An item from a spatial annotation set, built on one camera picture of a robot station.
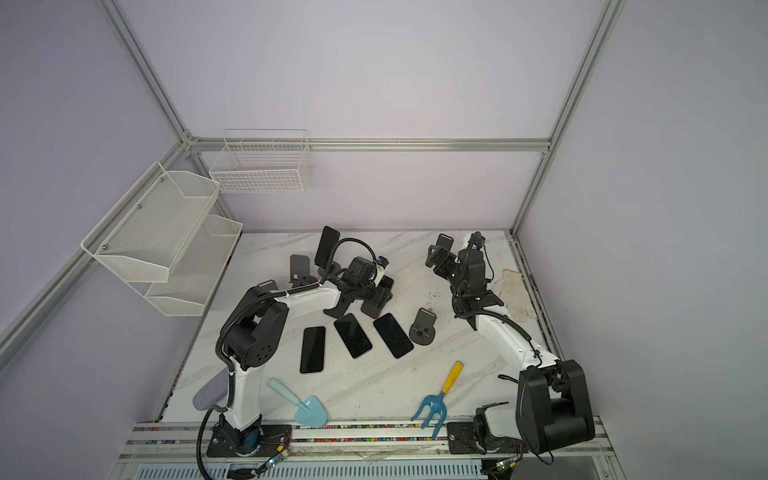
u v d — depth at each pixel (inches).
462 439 28.9
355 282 30.7
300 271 38.8
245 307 21.8
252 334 20.8
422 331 34.7
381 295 34.7
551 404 16.5
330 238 39.5
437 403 31.3
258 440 27.1
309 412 30.8
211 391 31.0
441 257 30.3
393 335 36.6
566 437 16.3
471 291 25.6
